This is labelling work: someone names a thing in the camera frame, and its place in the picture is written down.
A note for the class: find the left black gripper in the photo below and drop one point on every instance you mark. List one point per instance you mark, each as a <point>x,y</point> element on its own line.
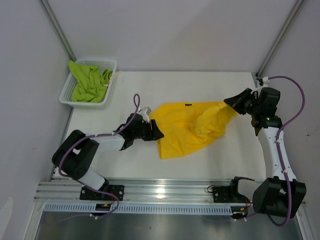
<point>153,134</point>

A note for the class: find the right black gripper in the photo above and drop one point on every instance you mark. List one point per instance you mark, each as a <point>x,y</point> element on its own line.
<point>236,102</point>

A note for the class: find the yellow fabric shorts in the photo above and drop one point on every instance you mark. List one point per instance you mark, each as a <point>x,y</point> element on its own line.
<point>190,126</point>

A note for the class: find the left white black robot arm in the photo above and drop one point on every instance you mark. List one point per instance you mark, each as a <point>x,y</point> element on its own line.
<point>75,155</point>

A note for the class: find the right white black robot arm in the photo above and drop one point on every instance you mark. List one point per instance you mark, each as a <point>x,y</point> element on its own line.
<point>280,194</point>

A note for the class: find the green fabric shorts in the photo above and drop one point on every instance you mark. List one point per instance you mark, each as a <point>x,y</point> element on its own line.
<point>91,85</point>

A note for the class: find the white plastic mesh basket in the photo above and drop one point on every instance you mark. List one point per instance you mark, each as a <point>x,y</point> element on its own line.
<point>102,63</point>

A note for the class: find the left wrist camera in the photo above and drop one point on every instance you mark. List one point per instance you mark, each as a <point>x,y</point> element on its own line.
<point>145,112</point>

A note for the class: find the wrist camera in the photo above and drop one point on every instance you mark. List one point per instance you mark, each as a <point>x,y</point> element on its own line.
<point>145,112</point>
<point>261,83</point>

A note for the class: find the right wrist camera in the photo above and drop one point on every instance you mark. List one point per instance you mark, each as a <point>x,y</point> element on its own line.
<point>261,83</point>

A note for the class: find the aluminium mounting rail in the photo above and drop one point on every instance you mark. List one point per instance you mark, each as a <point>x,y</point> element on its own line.
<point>136,191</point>

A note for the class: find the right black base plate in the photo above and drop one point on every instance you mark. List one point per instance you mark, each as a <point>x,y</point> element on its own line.
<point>225,194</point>

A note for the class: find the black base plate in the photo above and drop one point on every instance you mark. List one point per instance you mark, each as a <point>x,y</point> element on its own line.
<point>116,190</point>
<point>225,194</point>

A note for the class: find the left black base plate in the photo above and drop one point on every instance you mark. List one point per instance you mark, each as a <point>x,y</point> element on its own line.
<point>116,190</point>

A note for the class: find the white slotted cable duct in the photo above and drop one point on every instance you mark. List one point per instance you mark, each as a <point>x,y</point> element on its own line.
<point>130,208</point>

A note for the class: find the right aluminium corner post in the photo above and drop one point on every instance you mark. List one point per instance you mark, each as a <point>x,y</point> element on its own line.
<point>280,37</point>

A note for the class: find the aluminium corner post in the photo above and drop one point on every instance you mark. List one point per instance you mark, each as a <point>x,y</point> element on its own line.
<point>48,11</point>
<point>280,37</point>

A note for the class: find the left aluminium corner post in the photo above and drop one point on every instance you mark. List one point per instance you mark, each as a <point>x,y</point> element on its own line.
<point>48,11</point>

